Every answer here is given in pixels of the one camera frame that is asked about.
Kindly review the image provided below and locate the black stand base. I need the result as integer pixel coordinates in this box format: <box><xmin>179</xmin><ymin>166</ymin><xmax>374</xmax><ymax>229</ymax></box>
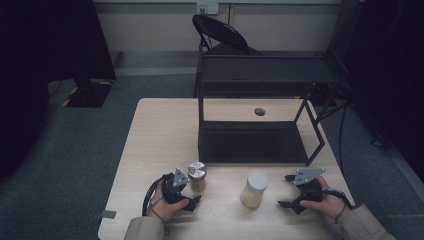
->
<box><xmin>61</xmin><ymin>77</ymin><xmax>114</xmax><ymax>109</ymax></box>

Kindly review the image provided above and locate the glass jar with silver lid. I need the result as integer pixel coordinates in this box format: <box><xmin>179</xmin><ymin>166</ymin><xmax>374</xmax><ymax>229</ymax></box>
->
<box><xmin>187</xmin><ymin>161</ymin><xmax>208</xmax><ymax>193</ymax></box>

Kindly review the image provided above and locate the white wall outlet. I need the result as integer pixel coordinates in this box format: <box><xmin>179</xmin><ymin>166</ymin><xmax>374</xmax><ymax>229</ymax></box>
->
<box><xmin>196</xmin><ymin>1</ymin><xmax>220</xmax><ymax>16</ymax></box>

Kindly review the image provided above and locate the dark curtain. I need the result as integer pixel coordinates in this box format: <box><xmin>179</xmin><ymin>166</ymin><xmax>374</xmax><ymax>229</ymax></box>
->
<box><xmin>0</xmin><ymin>0</ymin><xmax>117</xmax><ymax>182</ymax></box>
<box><xmin>344</xmin><ymin>0</ymin><xmax>424</xmax><ymax>184</ymax></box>

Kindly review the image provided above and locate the right hand-held gripper cable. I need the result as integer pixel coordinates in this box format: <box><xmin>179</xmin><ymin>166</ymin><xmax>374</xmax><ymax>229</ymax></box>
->
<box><xmin>321</xmin><ymin>187</ymin><xmax>355</xmax><ymax>212</ymax></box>

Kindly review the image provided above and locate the person's left hand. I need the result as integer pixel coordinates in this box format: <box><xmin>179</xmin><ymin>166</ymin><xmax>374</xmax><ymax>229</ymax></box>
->
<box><xmin>146</xmin><ymin>179</ymin><xmax>190</xmax><ymax>224</ymax></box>

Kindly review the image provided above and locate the black floor cable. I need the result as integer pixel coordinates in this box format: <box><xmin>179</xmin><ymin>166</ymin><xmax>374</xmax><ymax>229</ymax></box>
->
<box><xmin>337</xmin><ymin>102</ymin><xmax>350</xmax><ymax>175</ymax></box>

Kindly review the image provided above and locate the left hand-held gripper cable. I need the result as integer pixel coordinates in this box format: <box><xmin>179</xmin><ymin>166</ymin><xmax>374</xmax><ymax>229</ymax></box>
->
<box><xmin>141</xmin><ymin>173</ymin><xmax>175</xmax><ymax>217</ymax></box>

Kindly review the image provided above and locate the black metal shelf rack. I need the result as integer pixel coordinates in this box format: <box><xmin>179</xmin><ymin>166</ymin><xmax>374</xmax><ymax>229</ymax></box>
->
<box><xmin>195</xmin><ymin>52</ymin><xmax>352</xmax><ymax>167</ymax></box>

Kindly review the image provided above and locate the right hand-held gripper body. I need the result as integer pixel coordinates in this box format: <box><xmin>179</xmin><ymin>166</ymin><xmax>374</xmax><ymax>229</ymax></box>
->
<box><xmin>292</xmin><ymin>167</ymin><xmax>327</xmax><ymax>214</ymax></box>

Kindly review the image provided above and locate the person's right hand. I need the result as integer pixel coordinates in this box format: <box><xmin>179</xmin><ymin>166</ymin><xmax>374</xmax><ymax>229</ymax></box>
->
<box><xmin>299</xmin><ymin>175</ymin><xmax>348</xmax><ymax>220</ymax></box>

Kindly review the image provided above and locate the plastic jar with white lid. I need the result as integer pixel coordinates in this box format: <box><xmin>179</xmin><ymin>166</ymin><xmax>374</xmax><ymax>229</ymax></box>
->
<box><xmin>239</xmin><ymin>170</ymin><xmax>270</xmax><ymax>210</ymax></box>

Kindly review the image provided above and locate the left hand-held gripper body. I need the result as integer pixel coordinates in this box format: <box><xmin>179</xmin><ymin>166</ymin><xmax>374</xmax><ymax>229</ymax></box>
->
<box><xmin>161</xmin><ymin>167</ymin><xmax>191</xmax><ymax>205</ymax></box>

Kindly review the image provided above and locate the hand-held gripper cable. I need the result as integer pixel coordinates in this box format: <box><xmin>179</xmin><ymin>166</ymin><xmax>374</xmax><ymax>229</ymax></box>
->
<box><xmin>321</xmin><ymin>187</ymin><xmax>355</xmax><ymax>212</ymax></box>
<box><xmin>141</xmin><ymin>173</ymin><xmax>175</xmax><ymax>217</ymax></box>

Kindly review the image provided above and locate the grey tape patch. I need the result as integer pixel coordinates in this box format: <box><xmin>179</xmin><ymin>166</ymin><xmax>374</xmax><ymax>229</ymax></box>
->
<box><xmin>99</xmin><ymin>209</ymin><xmax>118</xmax><ymax>220</ymax></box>

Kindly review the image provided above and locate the black folding chair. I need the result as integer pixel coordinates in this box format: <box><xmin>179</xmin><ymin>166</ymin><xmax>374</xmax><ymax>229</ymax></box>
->
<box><xmin>191</xmin><ymin>13</ymin><xmax>265</xmax><ymax>98</ymax></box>

